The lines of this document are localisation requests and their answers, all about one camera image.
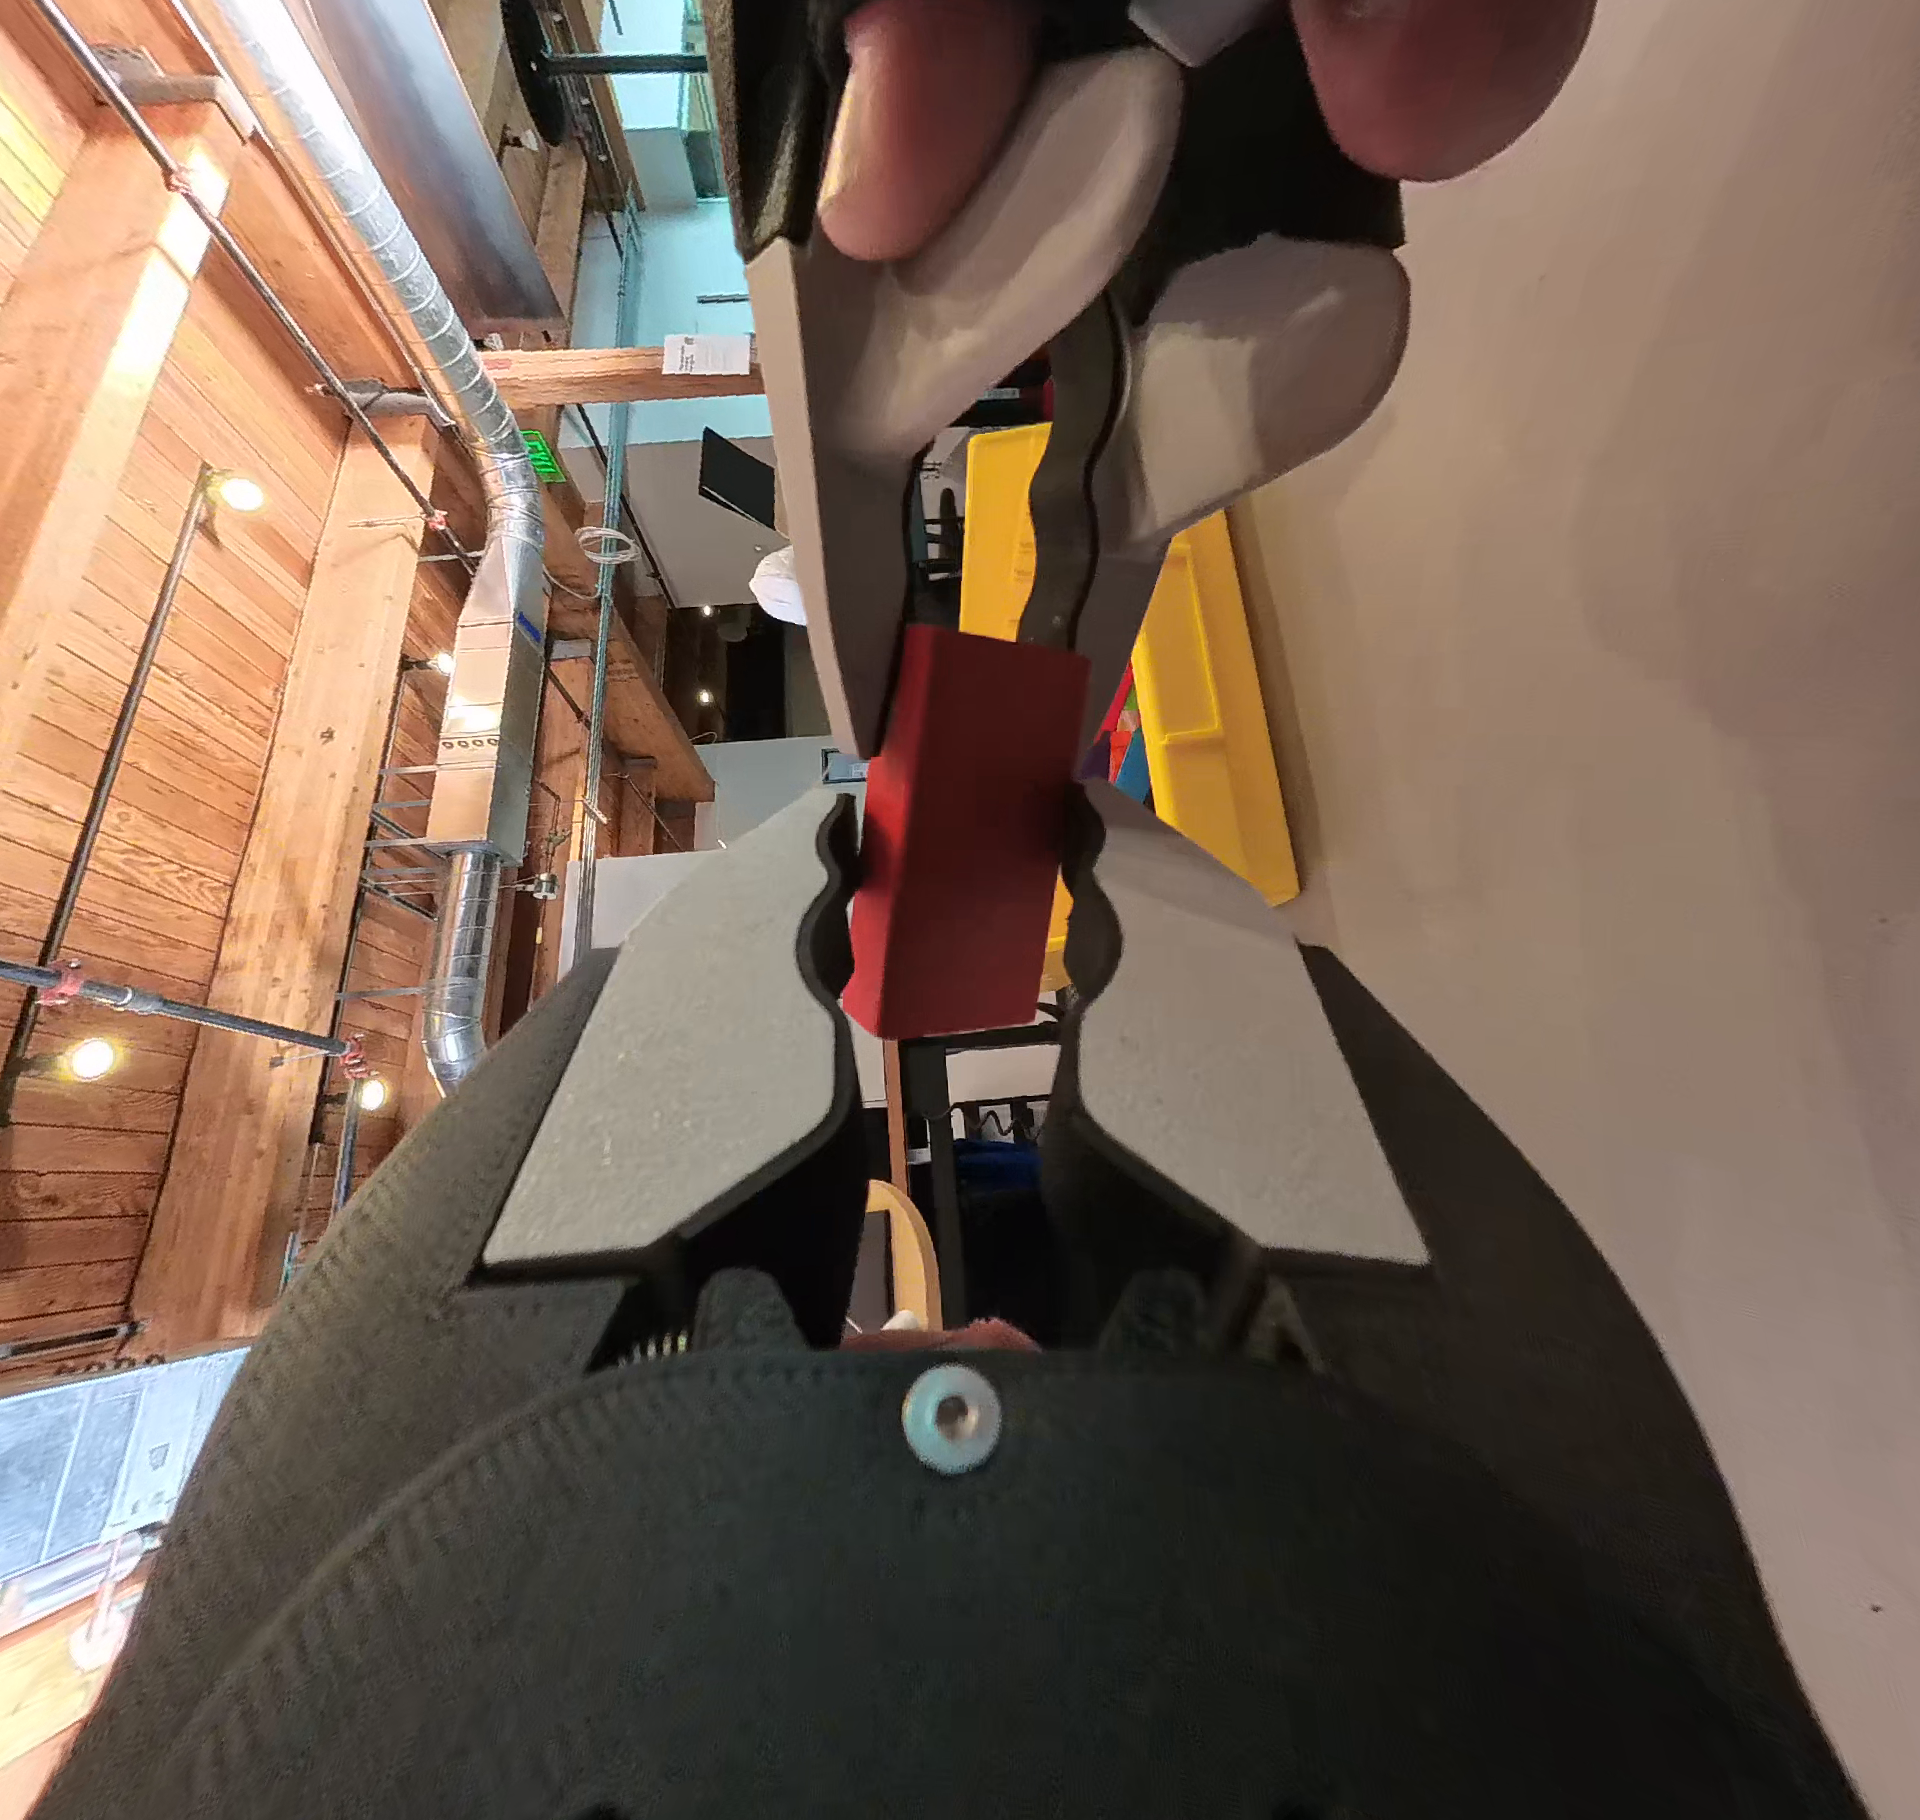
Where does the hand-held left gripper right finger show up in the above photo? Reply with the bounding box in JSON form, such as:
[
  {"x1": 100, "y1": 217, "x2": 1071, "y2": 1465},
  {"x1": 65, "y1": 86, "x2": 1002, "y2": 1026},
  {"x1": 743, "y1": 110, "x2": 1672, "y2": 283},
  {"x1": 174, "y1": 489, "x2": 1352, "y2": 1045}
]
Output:
[{"x1": 1042, "y1": 780, "x2": 1436, "y2": 1281}]

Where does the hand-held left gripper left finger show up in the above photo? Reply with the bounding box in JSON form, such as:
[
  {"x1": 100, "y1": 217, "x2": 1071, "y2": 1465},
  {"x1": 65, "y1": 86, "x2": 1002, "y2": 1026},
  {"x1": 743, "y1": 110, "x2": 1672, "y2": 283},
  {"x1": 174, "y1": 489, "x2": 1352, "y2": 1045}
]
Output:
[{"x1": 481, "y1": 793, "x2": 875, "y2": 1281}]

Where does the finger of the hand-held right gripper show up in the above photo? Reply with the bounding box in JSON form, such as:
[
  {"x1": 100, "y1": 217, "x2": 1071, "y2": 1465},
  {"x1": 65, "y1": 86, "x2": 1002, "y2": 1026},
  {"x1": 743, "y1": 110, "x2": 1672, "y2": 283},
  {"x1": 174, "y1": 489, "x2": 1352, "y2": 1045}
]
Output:
[
  {"x1": 743, "y1": 49, "x2": 1191, "y2": 762},
  {"x1": 1021, "y1": 230, "x2": 1414, "y2": 659}
]

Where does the yellow plastic bin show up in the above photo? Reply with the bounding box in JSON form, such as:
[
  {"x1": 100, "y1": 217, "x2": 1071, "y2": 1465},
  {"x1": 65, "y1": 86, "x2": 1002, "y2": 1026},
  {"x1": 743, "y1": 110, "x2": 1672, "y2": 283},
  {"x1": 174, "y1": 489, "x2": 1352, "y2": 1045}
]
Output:
[{"x1": 951, "y1": 424, "x2": 1305, "y2": 991}]

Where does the silver ventilation duct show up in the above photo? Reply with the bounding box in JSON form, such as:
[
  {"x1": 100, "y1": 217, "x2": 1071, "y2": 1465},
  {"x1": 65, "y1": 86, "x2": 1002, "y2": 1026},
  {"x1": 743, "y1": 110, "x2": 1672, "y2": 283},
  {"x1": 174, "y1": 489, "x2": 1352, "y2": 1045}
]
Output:
[{"x1": 152, "y1": 0, "x2": 650, "y2": 1107}]

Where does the person's right hand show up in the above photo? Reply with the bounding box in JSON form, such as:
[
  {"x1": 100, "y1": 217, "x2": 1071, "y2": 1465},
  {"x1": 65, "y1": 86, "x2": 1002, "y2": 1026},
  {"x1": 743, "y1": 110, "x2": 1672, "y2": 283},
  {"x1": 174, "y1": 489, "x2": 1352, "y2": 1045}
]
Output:
[{"x1": 818, "y1": 0, "x2": 1761, "y2": 262}]

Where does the wooden beam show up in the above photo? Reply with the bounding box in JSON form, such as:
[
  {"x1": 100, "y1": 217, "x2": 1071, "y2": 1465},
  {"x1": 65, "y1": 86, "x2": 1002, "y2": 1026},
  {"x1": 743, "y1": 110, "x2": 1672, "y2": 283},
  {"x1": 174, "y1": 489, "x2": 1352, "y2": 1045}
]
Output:
[{"x1": 479, "y1": 340, "x2": 770, "y2": 415}]

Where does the black disc on pole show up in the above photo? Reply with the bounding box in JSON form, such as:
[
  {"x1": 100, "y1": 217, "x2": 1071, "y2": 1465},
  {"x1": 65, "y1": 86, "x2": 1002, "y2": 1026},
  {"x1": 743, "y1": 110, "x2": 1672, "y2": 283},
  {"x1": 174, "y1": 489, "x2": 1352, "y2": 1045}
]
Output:
[{"x1": 493, "y1": 0, "x2": 720, "y2": 159}]

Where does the red toy block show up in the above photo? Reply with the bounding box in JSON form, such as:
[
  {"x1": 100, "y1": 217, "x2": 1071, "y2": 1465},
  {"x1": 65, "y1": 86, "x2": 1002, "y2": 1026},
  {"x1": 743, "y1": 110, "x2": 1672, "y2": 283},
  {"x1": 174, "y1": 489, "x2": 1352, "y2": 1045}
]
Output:
[{"x1": 841, "y1": 625, "x2": 1100, "y2": 1043}]

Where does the wooden post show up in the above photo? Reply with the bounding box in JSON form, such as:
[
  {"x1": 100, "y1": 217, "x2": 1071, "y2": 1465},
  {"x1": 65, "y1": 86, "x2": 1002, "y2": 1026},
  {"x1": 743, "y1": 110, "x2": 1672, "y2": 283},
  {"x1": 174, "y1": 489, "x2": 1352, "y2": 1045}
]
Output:
[{"x1": 122, "y1": 482, "x2": 427, "y2": 1363}]

